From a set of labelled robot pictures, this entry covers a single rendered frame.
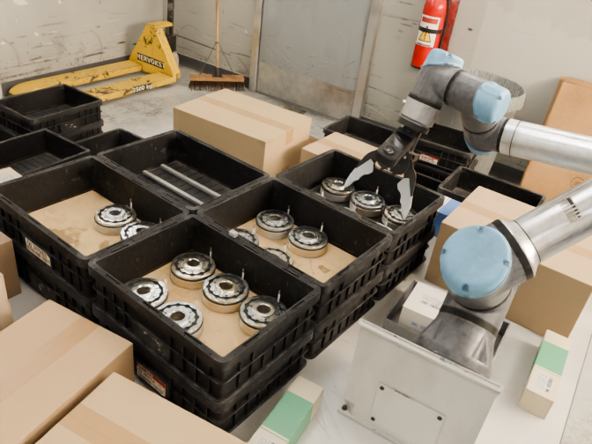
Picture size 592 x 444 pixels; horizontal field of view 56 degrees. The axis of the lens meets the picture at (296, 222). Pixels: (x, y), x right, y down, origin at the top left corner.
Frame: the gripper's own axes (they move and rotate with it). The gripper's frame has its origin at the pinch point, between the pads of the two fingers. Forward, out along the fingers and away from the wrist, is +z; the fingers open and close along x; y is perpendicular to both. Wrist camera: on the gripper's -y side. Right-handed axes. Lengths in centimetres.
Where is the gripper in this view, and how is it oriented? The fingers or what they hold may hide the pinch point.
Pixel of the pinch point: (372, 205)
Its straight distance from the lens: 125.1
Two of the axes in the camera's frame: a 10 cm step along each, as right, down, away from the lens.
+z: -3.9, 8.7, 3.0
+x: -8.4, -4.7, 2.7
